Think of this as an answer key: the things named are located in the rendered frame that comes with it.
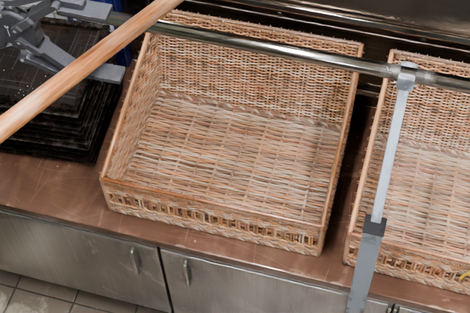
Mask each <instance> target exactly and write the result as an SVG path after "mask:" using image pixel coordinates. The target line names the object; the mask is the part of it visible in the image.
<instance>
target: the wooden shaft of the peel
mask: <svg viewBox="0 0 470 313"><path fill-rule="evenodd" d="M183 1H184V0H154V1H153V2H152V3H151V4H149V5H148V6H146V7H145V8H144V9H143V10H141V11H140V12H139V13H137V14H136V15H135V16H133V17H132V18H131V19H129V20H128V21H126V22H125V23H124V24H123V25H121V26H120V27H118V28H117V29H116V30H115V31H113V32H112V33H111V34H109V35H108V36H107V37H105V38H104V39H103V40H101V41H100V42H98V43H97V44H96V45H94V46H93V47H92V48H90V49H89V50H88V51H87V52H85V53H84V54H82V55H81V56H79V58H77V59H76V60H74V61H73V62H71V63H70V64H69V65H68V66H66V67H65V68H63V69H62V70H61V71H60V72H58V73H57V74H56V75H54V76H53V77H51V78H50V79H49V80H48V81H46V82H45V83H43V84H42V85H41V86H40V87H38V88H37V89H35V90H34V91H33V92H32V93H30V94H29V95H27V96H26V97H24V98H23V99H22V100H21V101H19V102H18V103H16V104H15V105H14V106H13V107H12V108H10V109H9V110H7V111H6V112H5V113H4V114H2V115H1V116H0V144H1V143H2V142H3V141H5V140H6V139H7V138H9V137H10V136H11V135H13V134H14V133H15V132H16V131H17V130H19V129H20V128H22V127H23V126H24V125H25V124H26V123H28V122H29V121H30V120H32V119H33V118H34V117H35V116H37V115H38V114H39V113H40V112H42V111H43V110H45V109H46V108H47V107H48V106H49V105H51V104H52V103H54V102H55V101H56V100H57V99H58V98H60V97H61V96H62V95H64V94H65V93H67V92H68V91H69V90H70V89H71V88H73V87H74V86H75V85H77V84H78V83H79V82H80V81H81V80H83V79H84V78H86V77H87V76H88V75H89V74H90V73H92V72H93V71H95V70H96V69H97V68H99V67H100V66H101V65H102V64H103V63H105V62H106V61H107V60H109V59H110V58H111V57H112V56H113V55H115V54H116V53H118V52H119V51H120V50H121V49H122V48H124V47H125V46H126V45H128V44H129V43H130V42H132V41H133V40H134V39H135V38H137V37H138V36H140V35H141V34H142V33H143V32H144V31H146V30H147V29H148V28H150V27H151V26H152V25H153V24H154V23H156V22H157V21H158V20H160V19H161V18H163V17H164V16H165V15H166V14H167V13H169V12H170V11H171V10H173V9H174V8H175V7H176V6H178V5H179V4H180V3H182V2H183Z"/></svg>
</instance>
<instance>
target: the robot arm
mask: <svg viewBox="0 0 470 313"><path fill-rule="evenodd" d="M39 1H41V2H40V3H38V4H36V5H35V4H34V5H32V6H30V7H28V8H27V9H23V8H21V7H20V6H23V5H26V4H30V3H36V2H39ZM56 10H57V11H59V14H60V15H66V16H71V17H77V18H82V19H86V20H93V21H97V22H104V23H106V22H107V20H108V18H109V16H110V14H111V12H112V10H113V5H112V4H108V3H101V2H97V1H90V0H0V49H3V48H6V47H8V46H14V47H17V48H18V49H20V51H21V55H20V57H19V60H20V61H21V62H24V63H26V64H31V65H34V66H36V67H38V68H40V69H42V70H44V71H46V72H48V73H50V74H52V75H56V74H57V73H58V72H60V71H61V70H62V69H63V68H65V67H66V66H68V65H69V64H70V63H71V62H73V61H74V60H76V58H74V57H72V56H71V55H70V54H68V53H67V52H65V51H63V49H61V48H59V47H58V46H56V45H55V44H54V43H52V42H51V41H50V38H49V37H48V36H46V35H45V34H44V32H43V29H42V28H41V21H40V19H41V18H43V17H45V16H46V15H49V14H50V13H52V12H54V11H56ZM40 42H41V44H40V46H39V48H36V47H34V46H36V45H38V44H39V43H40ZM125 71H126V69H125V67H123V66H116V65H112V64H106V63H103V64H102V65H101V66H100V67H99V68H97V69H96V70H95V71H93V72H92V73H90V74H89V75H88V76H87V77H86V78H88V79H92V80H100V81H104V82H110V83H114V84H118V85H119V84H120V83H121V81H122V78H123V76H124V74H125Z"/></svg>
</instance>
